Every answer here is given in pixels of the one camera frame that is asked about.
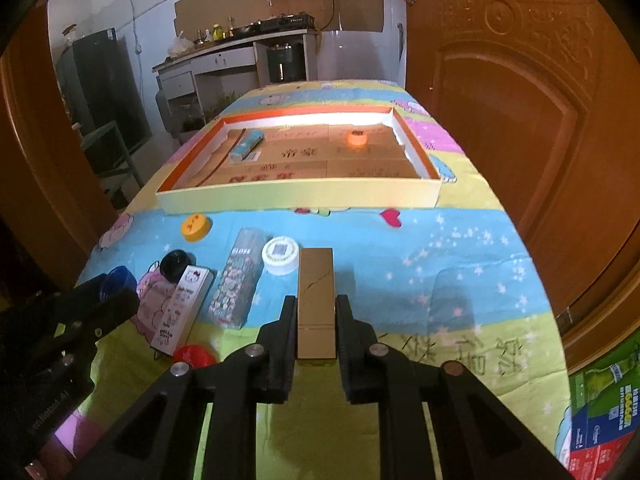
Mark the teal lighter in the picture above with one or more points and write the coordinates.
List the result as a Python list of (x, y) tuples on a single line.
[(247, 144)]

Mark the yellow-orange bottle cap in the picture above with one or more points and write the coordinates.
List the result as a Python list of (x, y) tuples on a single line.
[(195, 227)]

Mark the white round QR cap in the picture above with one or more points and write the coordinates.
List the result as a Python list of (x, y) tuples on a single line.
[(280, 255)]

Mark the yellow oil bottle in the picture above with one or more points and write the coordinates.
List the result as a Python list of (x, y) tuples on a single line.
[(217, 33)]

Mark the colourful cartoon quilt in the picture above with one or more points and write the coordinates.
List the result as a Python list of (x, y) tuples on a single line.
[(452, 283)]

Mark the blue bottle cap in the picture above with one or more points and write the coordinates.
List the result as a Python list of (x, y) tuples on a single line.
[(116, 280)]

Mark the shallow orange-rimmed cardboard tray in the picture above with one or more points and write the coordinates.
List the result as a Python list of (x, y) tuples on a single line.
[(304, 162)]

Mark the green metal stool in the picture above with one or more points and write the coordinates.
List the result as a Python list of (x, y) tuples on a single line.
[(112, 157)]

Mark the orange bottle cap black label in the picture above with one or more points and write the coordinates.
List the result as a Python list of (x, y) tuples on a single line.
[(356, 138)]

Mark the black gas stove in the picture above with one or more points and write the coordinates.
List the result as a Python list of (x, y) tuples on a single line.
[(281, 23)]

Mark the grey gas cylinder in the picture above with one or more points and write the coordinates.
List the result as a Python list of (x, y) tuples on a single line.
[(165, 112)]

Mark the green beer carton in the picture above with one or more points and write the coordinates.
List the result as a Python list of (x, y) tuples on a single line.
[(604, 398)]

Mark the white plastic bag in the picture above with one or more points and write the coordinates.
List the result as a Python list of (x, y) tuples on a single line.
[(179, 46)]

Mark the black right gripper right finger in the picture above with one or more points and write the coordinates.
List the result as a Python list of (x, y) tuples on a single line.
[(375, 373)]

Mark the gold rectangular box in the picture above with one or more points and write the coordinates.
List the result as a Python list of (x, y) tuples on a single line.
[(316, 305)]

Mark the cardboard wall panel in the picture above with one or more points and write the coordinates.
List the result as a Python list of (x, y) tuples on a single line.
[(192, 16)]

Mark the clear patterned rectangular box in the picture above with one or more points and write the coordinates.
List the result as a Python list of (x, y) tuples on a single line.
[(238, 281)]

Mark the carved wooden door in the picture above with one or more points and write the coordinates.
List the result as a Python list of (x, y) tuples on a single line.
[(543, 97)]

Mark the black air fryer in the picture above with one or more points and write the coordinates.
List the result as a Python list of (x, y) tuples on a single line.
[(286, 63)]

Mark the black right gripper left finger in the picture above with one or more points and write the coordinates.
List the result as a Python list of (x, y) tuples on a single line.
[(259, 373)]

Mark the dark refrigerator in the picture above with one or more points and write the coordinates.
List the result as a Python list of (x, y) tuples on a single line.
[(96, 80)]

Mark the red bottle cap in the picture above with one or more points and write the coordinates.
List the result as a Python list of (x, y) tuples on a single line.
[(195, 355)]

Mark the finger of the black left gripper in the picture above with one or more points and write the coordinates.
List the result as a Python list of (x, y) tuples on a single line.
[(100, 304)]

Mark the white cartoon rectangular box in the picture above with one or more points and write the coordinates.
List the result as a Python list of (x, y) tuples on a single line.
[(182, 310)]

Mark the kitchen counter cabinet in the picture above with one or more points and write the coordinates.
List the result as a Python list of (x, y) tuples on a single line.
[(200, 85)]

